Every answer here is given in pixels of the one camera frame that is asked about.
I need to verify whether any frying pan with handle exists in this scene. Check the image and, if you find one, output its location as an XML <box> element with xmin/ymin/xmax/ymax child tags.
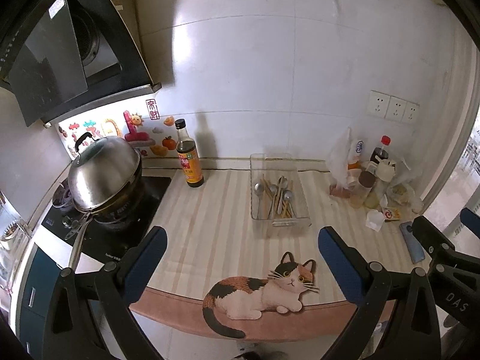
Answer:
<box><xmin>67</xmin><ymin>178</ymin><xmax>144</xmax><ymax>271</ymax></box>

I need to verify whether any clear plastic utensil tray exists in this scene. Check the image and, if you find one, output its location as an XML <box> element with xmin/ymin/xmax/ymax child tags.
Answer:
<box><xmin>249</xmin><ymin>154</ymin><xmax>312</xmax><ymax>231</ymax></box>

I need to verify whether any blue smartphone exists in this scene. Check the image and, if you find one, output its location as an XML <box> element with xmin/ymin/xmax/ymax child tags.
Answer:
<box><xmin>399</xmin><ymin>222</ymin><xmax>425</xmax><ymax>264</ymax></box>

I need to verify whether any striped cat table mat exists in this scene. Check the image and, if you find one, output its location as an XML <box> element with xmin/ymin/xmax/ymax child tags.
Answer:
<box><xmin>128</xmin><ymin>168</ymin><xmax>421</xmax><ymax>342</ymax></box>

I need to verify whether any white wall socket panel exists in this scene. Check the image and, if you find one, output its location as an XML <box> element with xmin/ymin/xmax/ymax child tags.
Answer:
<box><xmin>367</xmin><ymin>90</ymin><xmax>420</xmax><ymax>125</ymax></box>

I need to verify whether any red cap dark bottle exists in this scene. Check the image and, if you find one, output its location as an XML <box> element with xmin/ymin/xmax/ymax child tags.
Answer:
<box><xmin>370</xmin><ymin>135</ymin><xmax>391</xmax><ymax>164</ymax></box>

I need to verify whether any soy sauce bottle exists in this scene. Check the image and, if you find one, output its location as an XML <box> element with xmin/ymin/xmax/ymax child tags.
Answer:
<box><xmin>175</xmin><ymin>119</ymin><xmax>204</xmax><ymax>188</ymax></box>

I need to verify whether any white cat shaped jar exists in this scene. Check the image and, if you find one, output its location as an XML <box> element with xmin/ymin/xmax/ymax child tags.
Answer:
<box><xmin>376</xmin><ymin>158</ymin><xmax>396</xmax><ymax>183</ymax></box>

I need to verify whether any white plastic bag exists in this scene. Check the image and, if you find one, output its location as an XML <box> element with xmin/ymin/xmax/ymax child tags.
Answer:
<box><xmin>326</xmin><ymin>127</ymin><xmax>365</xmax><ymax>189</ymax></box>

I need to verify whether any steel wok lid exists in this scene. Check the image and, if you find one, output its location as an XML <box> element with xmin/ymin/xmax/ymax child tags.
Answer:
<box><xmin>67</xmin><ymin>132</ymin><xmax>142</xmax><ymax>211</ymax></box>

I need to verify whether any clear jar brown lid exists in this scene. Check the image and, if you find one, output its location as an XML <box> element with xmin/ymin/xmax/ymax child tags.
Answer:
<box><xmin>349</xmin><ymin>171</ymin><xmax>377</xmax><ymax>209</ymax></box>

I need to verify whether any large oval steel spoon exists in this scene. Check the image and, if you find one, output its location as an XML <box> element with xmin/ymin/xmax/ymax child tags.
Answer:
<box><xmin>277</xmin><ymin>175</ymin><xmax>288</xmax><ymax>215</ymax></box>

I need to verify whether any black range hood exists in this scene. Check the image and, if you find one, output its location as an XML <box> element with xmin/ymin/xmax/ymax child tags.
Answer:
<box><xmin>1</xmin><ymin>0</ymin><xmax>161</xmax><ymax>125</ymax></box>

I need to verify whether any black induction cooktop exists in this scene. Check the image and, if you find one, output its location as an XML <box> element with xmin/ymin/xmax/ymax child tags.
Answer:
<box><xmin>41</xmin><ymin>176</ymin><xmax>172</xmax><ymax>263</ymax></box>

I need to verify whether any short steel spoon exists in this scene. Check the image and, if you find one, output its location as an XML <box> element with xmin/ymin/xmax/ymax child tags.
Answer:
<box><xmin>283</xmin><ymin>189</ymin><xmax>296</xmax><ymax>218</ymax></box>

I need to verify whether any crumpled white tissue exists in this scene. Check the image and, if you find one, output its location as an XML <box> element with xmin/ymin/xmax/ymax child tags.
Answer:
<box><xmin>365</xmin><ymin>210</ymin><xmax>385</xmax><ymax>232</ymax></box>

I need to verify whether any round bowl steel spoon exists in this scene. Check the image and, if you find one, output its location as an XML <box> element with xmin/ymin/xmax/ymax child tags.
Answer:
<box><xmin>254</xmin><ymin>181</ymin><xmax>264</xmax><ymax>219</ymax></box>

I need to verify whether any small red white packet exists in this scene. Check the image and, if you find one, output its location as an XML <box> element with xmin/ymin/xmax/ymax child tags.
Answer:
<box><xmin>382</xmin><ymin>207</ymin><xmax>402</xmax><ymax>222</ymax></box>

